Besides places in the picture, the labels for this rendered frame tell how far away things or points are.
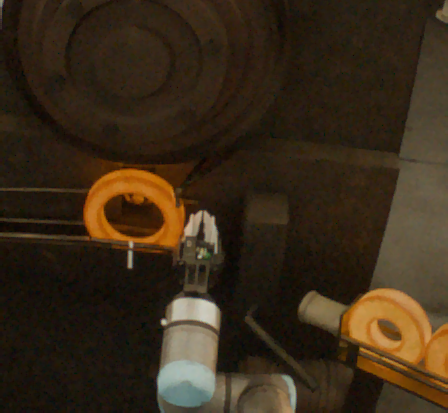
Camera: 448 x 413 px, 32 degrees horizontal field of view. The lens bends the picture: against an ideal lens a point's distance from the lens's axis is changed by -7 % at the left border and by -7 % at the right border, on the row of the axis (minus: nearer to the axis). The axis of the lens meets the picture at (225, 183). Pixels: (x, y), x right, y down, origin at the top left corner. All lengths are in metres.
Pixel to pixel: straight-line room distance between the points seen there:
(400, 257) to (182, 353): 1.58
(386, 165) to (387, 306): 0.29
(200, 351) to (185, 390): 0.07
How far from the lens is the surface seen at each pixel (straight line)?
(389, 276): 2.66
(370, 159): 1.50
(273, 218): 1.43
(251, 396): 1.33
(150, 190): 1.43
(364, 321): 1.39
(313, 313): 1.43
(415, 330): 1.34
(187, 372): 1.26
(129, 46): 1.17
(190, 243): 1.37
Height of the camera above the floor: 1.62
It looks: 33 degrees down
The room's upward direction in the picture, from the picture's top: 6 degrees clockwise
